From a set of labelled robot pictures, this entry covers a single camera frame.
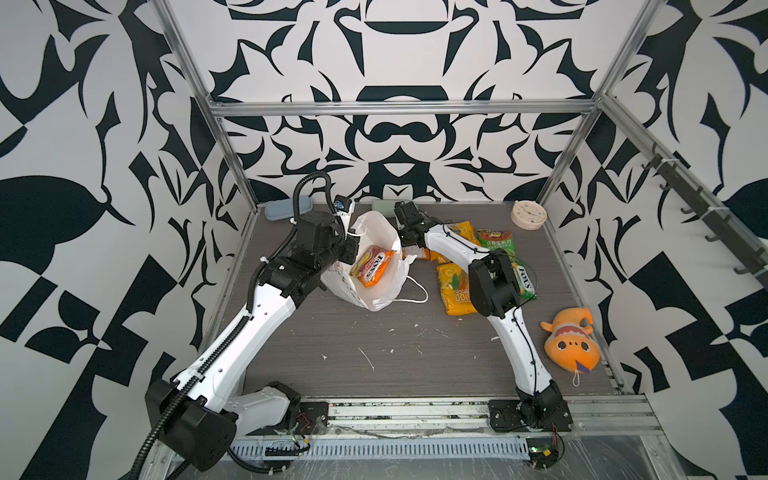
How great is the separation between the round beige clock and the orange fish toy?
357 mm

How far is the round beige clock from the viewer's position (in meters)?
1.14

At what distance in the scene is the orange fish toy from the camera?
77 cm
